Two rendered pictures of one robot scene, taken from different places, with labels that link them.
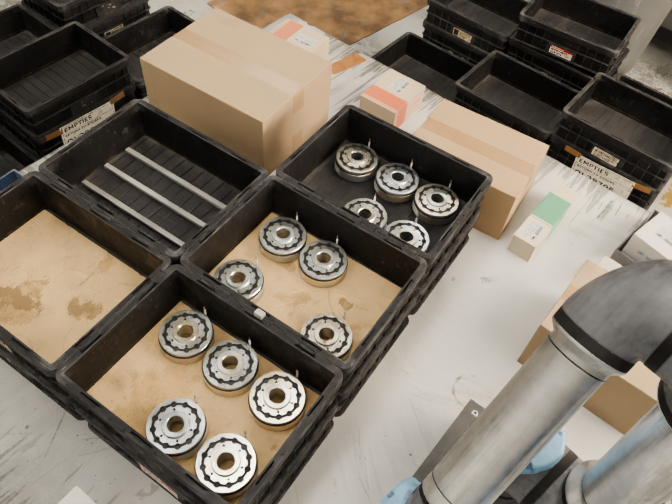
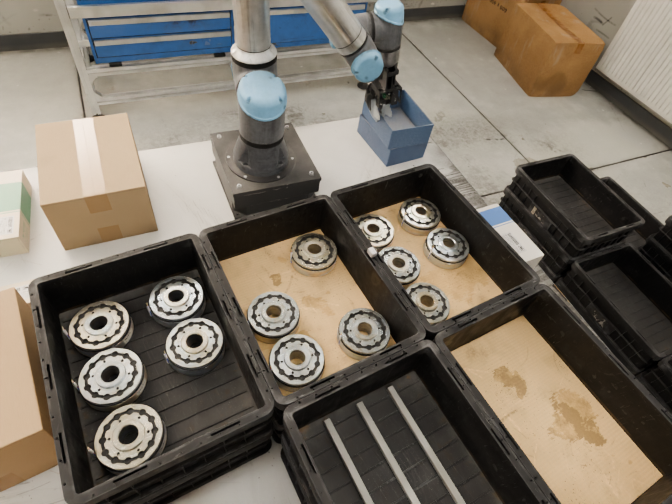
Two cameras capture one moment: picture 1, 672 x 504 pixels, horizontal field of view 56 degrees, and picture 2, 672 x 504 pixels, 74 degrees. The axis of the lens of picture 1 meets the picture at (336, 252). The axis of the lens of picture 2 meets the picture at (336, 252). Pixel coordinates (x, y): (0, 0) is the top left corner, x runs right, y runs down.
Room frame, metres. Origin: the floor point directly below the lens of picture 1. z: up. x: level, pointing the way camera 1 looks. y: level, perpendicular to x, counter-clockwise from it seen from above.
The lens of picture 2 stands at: (1.16, 0.29, 1.63)
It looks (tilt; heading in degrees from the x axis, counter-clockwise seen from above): 51 degrees down; 203
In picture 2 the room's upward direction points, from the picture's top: 11 degrees clockwise
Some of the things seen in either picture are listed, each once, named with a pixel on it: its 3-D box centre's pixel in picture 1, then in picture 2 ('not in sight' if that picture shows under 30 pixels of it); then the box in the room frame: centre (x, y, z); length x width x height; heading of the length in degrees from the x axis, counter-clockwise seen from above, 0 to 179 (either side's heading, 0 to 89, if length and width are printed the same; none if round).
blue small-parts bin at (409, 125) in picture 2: not in sight; (396, 118); (-0.05, -0.11, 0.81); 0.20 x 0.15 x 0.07; 55
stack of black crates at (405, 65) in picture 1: (421, 89); not in sight; (2.18, -0.28, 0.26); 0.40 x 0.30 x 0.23; 55
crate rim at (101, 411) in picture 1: (202, 377); (429, 238); (0.47, 0.20, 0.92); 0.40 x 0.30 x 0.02; 61
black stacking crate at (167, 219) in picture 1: (159, 190); (418, 495); (0.92, 0.41, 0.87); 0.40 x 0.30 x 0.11; 61
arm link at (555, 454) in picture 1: (519, 449); (261, 106); (0.38, -0.32, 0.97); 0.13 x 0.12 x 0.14; 45
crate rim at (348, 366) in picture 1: (305, 264); (307, 284); (0.73, 0.06, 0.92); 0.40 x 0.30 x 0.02; 61
